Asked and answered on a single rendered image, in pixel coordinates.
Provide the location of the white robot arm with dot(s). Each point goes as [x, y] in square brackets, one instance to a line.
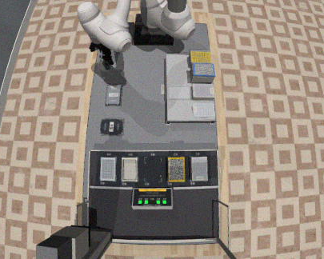
[157, 19]

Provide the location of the cream one-well reservoir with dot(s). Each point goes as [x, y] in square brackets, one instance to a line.
[129, 168]

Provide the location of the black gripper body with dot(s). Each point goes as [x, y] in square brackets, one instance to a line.
[101, 47]

